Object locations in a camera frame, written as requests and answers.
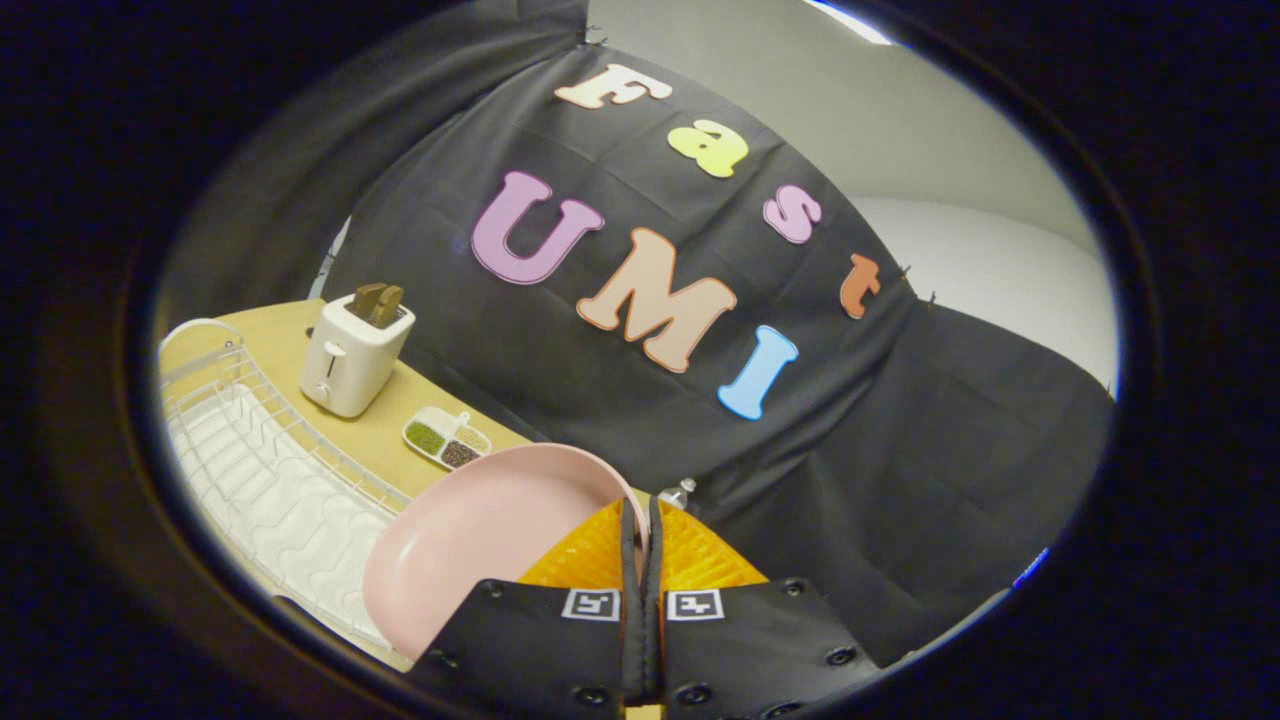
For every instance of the white divided seasoning dish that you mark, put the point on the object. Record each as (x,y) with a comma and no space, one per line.
(446,438)

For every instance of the clear plastic bottle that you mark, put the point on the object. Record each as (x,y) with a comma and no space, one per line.
(678,493)

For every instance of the pink plate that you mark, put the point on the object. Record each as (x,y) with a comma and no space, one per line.
(480,540)

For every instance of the white toaster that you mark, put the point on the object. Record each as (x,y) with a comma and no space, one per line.
(350,365)

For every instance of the brown toast slice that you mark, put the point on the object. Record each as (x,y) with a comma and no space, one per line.
(366,299)
(388,305)

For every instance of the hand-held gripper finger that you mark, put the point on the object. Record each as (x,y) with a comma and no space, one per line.
(631,600)
(653,600)

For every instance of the black backdrop cloth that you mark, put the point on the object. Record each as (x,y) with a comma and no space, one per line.
(620,300)

